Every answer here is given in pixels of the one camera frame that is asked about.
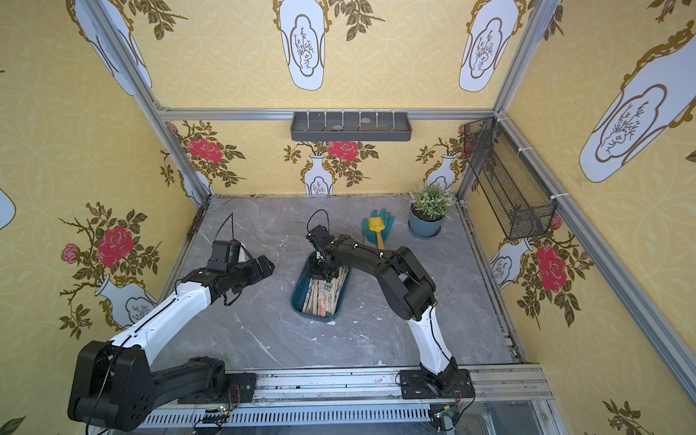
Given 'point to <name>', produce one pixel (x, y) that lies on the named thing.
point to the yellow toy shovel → (377, 224)
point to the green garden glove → (370, 236)
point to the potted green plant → (430, 205)
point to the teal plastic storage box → (302, 288)
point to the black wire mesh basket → (524, 207)
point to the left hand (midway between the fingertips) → (267, 270)
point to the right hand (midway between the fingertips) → (310, 280)
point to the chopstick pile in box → (322, 294)
